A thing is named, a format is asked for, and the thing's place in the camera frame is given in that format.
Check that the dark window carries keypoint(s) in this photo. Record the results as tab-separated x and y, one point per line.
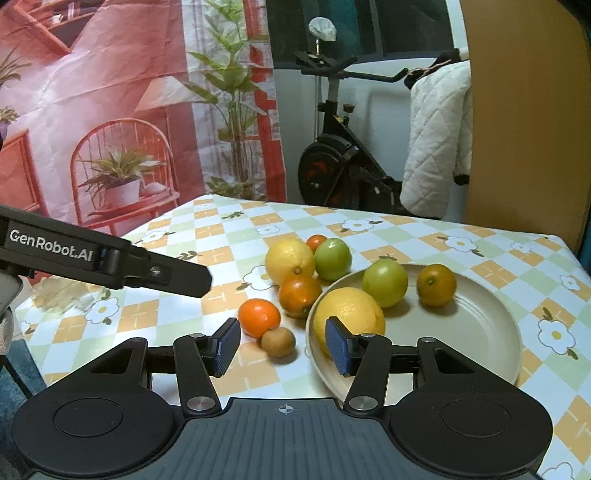
369	27

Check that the small red tangerine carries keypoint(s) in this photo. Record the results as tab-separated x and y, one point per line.
316	242

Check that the printed red backdrop cloth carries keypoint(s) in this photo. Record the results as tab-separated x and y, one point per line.
92	92

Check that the blue fuzzy rug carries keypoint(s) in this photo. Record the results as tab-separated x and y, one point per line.
25	369

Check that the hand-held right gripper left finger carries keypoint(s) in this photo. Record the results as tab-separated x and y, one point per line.
226	346

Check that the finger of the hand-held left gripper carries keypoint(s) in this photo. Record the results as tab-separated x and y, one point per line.
171	277

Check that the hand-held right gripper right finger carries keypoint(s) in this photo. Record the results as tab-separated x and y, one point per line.
339	346

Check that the white quilted jacket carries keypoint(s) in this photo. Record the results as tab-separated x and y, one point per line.
434	138

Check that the bright orange tangerine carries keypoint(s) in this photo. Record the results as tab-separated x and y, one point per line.
258	317

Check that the large yellow lemon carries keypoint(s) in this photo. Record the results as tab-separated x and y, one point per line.
351	307

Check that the white crumpled cover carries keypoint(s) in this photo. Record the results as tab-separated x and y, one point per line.
323	28

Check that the wooden board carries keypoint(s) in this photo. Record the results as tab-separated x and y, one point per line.
521	138

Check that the dark garment with pink trim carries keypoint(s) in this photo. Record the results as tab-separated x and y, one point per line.
450	57

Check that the pile of clear plastic cups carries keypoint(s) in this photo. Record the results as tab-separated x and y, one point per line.
60	297

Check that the greenish orange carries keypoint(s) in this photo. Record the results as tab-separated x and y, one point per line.
436	285

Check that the small yellow lemon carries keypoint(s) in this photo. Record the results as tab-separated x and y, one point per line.
288	259

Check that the brown kiwi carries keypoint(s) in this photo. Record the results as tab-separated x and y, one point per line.
278	342

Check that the green apple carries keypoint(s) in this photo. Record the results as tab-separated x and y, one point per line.
332	258
385	284

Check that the black exercise bike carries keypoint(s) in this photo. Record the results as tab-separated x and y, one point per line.
328	170

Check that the dark orange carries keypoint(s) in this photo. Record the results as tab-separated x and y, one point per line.
299	295

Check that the beige round plate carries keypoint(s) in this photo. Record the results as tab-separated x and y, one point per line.
471	332

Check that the teal curtain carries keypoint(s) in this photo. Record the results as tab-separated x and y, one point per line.
585	261

